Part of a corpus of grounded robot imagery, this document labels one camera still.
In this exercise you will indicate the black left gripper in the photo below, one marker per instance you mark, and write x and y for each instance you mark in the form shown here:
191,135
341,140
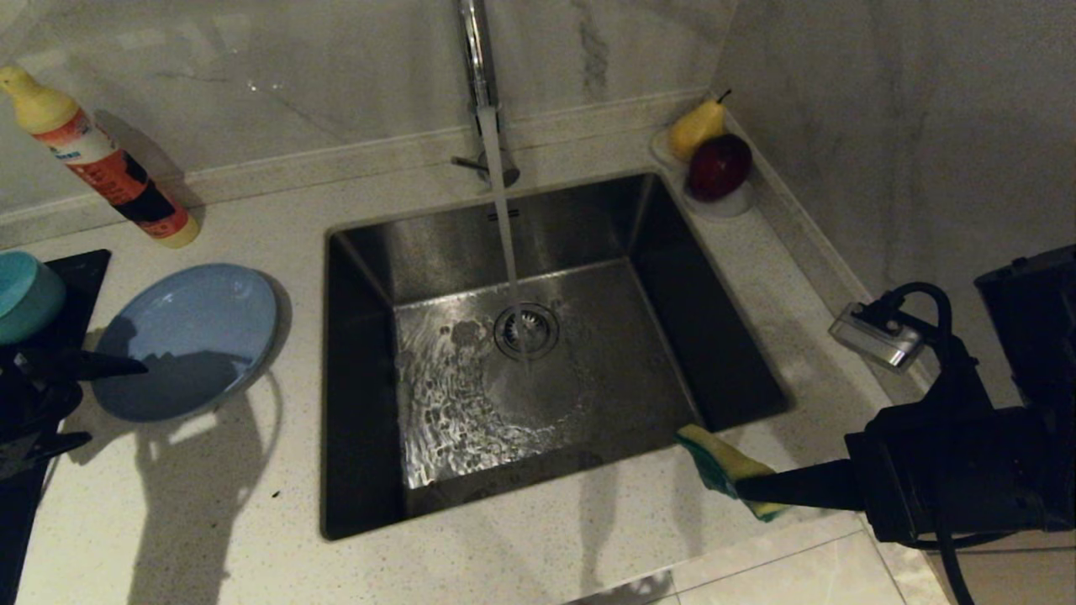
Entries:
29,407

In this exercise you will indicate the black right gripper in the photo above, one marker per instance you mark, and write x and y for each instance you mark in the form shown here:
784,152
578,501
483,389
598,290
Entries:
967,470

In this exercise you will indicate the yellow sponge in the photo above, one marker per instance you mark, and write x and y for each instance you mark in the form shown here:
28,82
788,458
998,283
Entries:
714,458

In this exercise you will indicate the teal plastic bowl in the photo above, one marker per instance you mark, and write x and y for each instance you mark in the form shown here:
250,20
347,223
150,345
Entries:
25,302

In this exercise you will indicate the light blue plate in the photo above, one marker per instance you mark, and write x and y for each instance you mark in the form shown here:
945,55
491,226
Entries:
202,336

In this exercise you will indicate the orange-label dish soap bottle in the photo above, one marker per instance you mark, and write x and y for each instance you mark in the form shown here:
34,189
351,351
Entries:
118,181

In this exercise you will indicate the chrome faucet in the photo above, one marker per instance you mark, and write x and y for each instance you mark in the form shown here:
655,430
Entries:
477,59

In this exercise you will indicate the metal sink drain strainer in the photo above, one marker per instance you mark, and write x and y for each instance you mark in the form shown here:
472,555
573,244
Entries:
538,332

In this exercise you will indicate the stainless steel sink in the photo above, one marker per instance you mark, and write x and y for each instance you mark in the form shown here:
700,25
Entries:
454,252

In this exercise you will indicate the black induction cooktop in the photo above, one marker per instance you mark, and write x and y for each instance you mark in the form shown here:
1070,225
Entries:
80,281

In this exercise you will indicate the white fruit dish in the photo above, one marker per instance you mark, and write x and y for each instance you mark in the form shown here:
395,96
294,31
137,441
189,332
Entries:
725,211

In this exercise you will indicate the dark red apple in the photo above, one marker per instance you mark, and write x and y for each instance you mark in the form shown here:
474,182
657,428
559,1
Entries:
719,168

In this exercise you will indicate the yellow pear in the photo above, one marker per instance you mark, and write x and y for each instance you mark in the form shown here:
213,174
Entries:
695,131

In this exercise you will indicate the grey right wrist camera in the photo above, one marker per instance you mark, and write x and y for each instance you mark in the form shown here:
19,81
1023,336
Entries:
874,340

